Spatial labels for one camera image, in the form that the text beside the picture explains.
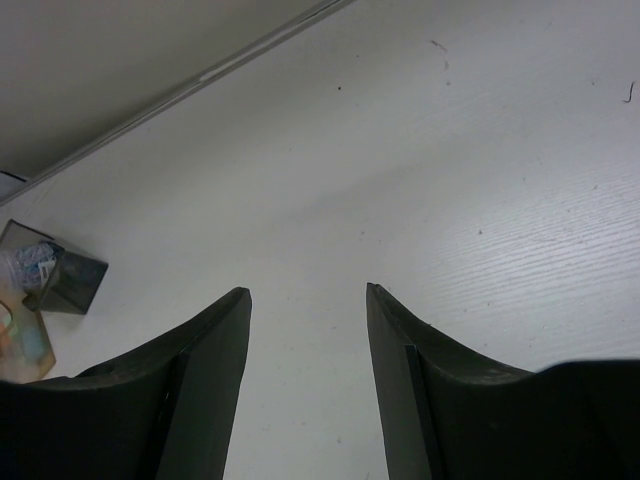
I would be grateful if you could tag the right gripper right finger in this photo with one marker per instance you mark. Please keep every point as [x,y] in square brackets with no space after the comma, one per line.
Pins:
[449,412]

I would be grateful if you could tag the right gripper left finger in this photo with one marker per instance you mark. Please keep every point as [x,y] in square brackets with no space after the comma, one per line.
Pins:
[164,410]

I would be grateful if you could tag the blue clear highlighter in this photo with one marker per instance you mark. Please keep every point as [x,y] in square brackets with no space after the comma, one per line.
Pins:
[34,347]

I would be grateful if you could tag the orange clear highlighter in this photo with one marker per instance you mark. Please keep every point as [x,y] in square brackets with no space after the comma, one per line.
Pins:
[8,333]

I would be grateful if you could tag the clear jar of paper clips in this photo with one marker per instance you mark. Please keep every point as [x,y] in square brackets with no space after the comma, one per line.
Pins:
[29,268]

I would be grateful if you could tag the orange plastic container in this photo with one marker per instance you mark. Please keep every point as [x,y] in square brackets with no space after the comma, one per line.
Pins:
[18,369]

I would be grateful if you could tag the dark grey plastic container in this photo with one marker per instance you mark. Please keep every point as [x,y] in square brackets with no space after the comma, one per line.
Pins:
[74,281]

